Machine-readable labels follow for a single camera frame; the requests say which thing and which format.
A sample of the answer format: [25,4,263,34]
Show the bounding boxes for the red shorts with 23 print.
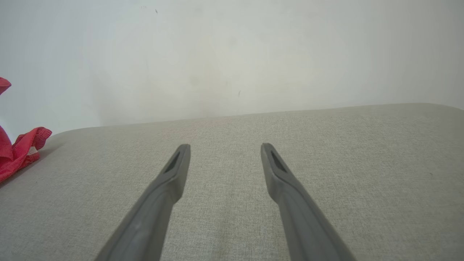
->
[0,125,52,183]

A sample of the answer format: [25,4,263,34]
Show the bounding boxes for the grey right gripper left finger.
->
[95,144,191,261]

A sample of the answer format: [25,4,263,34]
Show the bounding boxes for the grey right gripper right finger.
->
[260,142,357,261]

